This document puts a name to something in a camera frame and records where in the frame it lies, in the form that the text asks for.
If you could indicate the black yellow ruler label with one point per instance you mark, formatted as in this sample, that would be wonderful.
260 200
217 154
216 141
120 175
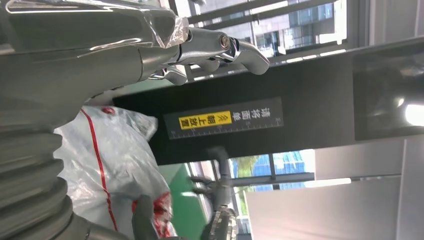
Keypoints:
225 119

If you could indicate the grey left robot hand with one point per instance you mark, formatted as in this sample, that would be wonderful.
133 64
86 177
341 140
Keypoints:
82 56

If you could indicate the black scanner column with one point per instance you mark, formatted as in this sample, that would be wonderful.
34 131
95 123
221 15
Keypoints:
314 82

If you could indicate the white package with red print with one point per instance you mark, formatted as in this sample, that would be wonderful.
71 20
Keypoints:
129 165

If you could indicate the green conveyor belt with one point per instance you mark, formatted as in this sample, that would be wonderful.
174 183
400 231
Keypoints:
185 212

